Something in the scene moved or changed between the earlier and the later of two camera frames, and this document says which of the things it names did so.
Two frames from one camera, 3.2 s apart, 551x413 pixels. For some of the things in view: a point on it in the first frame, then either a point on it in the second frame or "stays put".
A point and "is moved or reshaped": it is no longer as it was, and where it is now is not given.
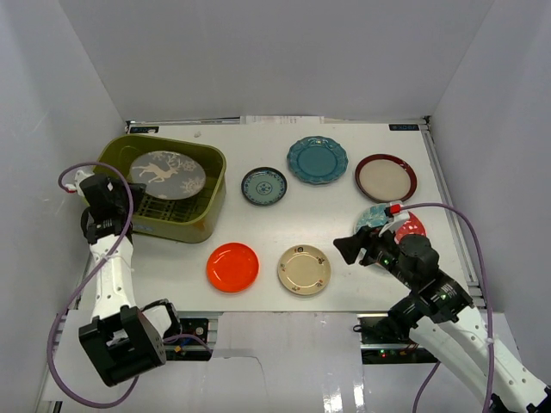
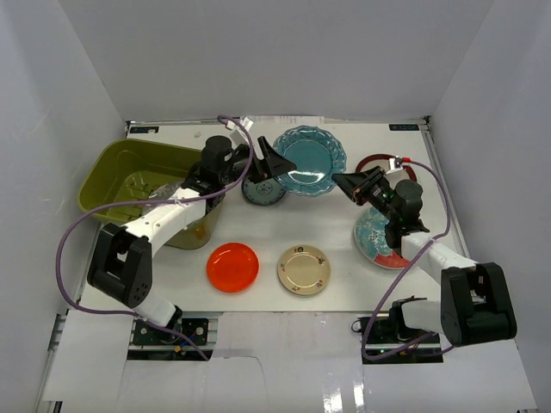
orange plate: x=232 y=268 stays put
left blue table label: x=144 y=129 stays put
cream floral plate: x=304 y=269 stays put
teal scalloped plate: x=318 y=160 is moved or reshaped
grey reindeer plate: x=168 y=175 is moved or reshaped
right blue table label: x=404 y=127 stays put
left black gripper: x=130 y=194 -> x=260 y=161
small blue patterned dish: x=263 y=186 stays put
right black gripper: x=349 y=247 -> x=356 y=186
